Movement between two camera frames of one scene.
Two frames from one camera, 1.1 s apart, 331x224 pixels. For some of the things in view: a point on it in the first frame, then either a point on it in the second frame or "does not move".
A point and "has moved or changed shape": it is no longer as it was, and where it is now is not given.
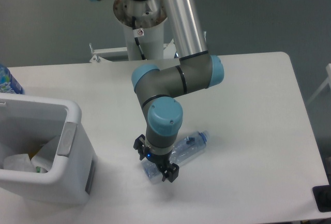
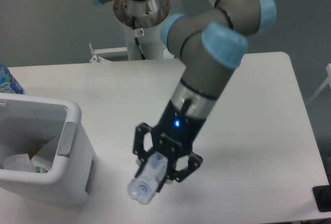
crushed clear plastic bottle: x=181 y=152 has moved or changed shape
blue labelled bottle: x=8 y=84 does not move
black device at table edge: x=322 y=195 does not move
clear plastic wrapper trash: x=43 y=161 does not move
